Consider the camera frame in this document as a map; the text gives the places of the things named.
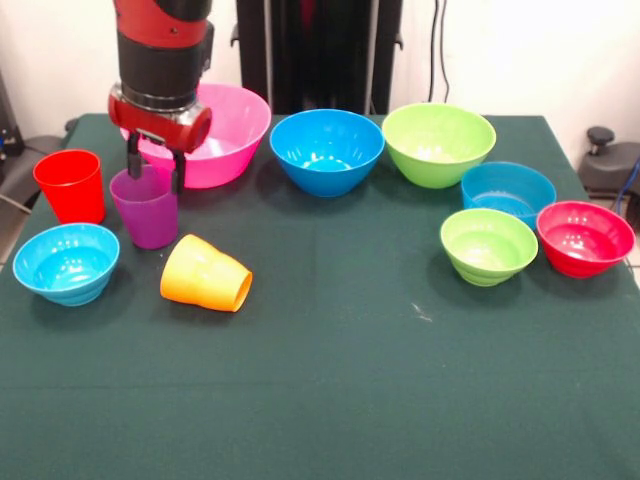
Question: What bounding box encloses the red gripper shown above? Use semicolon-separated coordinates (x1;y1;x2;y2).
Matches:
107;92;214;195

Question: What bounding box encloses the orange cup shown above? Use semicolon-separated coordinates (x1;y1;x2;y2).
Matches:
159;233;254;314

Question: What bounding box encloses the purple cup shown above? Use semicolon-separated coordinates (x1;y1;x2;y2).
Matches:
108;164;179;250

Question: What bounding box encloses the red cup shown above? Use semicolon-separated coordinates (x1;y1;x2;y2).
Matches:
32;148;107;226

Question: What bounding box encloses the black equipment stand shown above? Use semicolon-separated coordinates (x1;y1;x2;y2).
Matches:
0;69;80;214

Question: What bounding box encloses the small cyan bowl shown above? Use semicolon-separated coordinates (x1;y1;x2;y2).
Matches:
12;222;122;307

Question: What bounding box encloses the large blue bowl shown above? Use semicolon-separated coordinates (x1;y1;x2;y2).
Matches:
269;108;386;198

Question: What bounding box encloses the dark green table cloth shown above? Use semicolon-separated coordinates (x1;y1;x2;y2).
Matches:
0;113;640;480

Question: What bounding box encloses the large green bowl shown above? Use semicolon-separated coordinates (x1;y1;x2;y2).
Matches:
381;102;498;190

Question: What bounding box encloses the small green bowl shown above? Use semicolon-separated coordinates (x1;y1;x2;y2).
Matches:
439;208;540;288

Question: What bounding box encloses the translucent blue bowl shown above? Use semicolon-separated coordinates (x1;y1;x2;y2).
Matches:
460;161;558;232

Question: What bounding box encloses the small red bowl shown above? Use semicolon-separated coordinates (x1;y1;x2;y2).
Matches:
535;200;636;280

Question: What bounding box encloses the black knobbed stand base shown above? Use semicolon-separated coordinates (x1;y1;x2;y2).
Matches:
579;125;640;196

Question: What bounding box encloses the black hanging cable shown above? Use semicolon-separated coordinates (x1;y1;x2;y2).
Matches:
428;0;451;105

